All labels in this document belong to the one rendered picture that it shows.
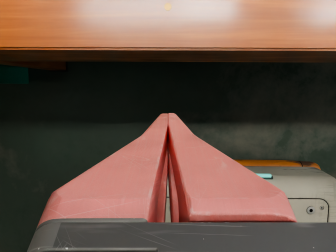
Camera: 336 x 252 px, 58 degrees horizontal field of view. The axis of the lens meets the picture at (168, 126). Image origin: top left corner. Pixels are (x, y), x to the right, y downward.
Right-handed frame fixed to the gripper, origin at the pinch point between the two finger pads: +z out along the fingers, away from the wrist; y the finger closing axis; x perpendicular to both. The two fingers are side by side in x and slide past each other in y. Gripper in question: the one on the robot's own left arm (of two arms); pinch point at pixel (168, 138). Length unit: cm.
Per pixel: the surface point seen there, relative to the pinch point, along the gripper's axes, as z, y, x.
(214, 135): 80, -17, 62
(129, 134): 81, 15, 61
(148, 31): 24.5, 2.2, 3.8
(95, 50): 24.4, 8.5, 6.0
